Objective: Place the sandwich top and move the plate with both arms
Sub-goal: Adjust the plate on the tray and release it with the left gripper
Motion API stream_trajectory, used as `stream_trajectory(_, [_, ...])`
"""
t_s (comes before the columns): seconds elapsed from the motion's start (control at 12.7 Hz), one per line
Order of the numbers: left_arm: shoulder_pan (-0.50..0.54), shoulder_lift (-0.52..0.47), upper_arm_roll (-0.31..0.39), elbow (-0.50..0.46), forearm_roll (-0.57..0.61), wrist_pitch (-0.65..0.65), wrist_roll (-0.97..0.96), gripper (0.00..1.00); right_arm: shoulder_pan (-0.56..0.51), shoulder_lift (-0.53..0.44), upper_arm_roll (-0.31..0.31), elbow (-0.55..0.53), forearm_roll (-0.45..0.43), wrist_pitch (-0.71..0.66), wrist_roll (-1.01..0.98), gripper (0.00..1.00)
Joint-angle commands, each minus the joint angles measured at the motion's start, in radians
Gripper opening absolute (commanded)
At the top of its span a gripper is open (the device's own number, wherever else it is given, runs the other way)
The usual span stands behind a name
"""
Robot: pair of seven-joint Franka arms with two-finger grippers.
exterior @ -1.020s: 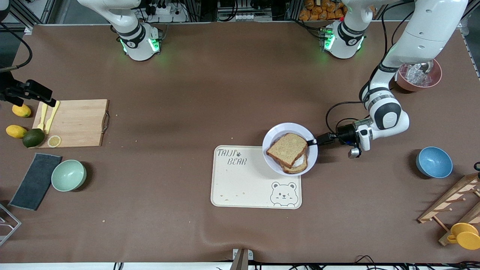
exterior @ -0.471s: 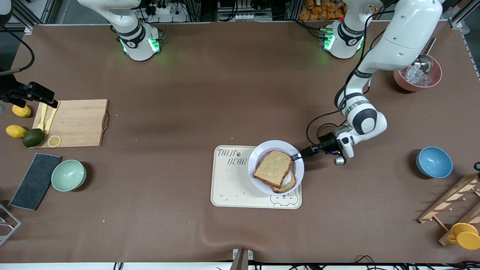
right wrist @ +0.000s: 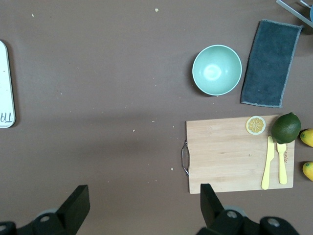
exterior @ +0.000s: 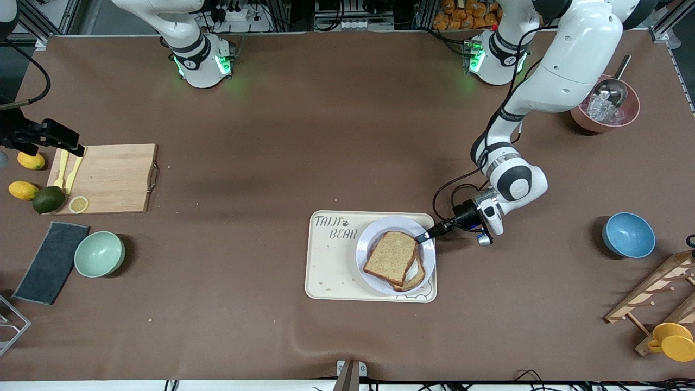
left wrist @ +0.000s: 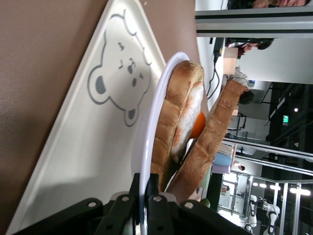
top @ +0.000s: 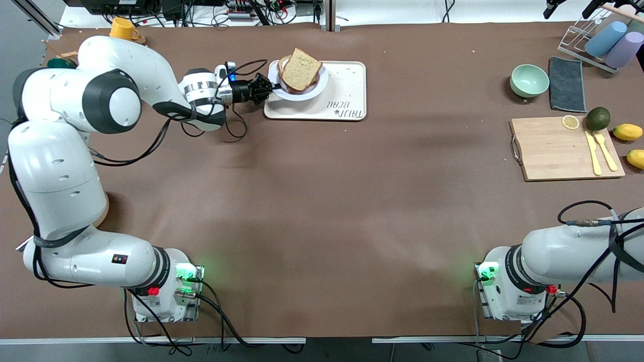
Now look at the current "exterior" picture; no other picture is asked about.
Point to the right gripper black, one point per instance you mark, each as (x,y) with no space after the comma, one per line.
(17,132)

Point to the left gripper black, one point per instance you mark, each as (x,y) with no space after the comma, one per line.
(462,213)

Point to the fried egg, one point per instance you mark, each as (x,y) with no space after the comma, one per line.
(414,269)

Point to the plain brown bread slice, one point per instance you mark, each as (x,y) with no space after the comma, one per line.
(390,256)

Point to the white round plate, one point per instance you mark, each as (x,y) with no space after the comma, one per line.
(380,225)

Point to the yellow plastic fork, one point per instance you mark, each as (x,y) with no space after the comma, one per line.
(61,174)

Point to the yellow plastic knife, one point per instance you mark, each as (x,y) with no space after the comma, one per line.
(73,176)

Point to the yellow lemon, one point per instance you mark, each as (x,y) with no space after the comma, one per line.
(31,161)
(23,190)

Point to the wooden cutting board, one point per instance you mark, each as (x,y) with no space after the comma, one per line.
(114,179)

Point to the dark green avocado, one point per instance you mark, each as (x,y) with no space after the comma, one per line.
(49,200)

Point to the lemon slice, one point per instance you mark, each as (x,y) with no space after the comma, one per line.
(79,205)

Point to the cream bear print tray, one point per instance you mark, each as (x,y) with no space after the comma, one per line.
(331,260)

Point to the pale green bowl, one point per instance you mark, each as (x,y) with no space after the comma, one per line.
(99,254)

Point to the dark grey cloth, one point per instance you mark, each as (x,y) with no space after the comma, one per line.
(51,263)

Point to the blue bowl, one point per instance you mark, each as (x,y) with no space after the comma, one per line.
(629,235)

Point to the clear ice cubes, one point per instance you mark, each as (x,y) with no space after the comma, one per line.
(601,111)

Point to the orange snack bags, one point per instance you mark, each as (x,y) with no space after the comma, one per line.
(461,16)

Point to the white power strip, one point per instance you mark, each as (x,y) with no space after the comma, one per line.
(250,24)

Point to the metal scoop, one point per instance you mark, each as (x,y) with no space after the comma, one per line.
(611,89)

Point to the pink bowl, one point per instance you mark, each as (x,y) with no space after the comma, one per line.
(630,117)

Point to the wooden peg rack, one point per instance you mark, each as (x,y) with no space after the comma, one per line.
(659,282)

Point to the yellow cup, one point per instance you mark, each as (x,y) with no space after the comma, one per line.
(676,345)

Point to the aluminium frame post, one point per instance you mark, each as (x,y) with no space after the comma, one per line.
(659,33)
(40,42)

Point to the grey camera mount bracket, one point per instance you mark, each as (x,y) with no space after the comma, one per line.
(348,374)

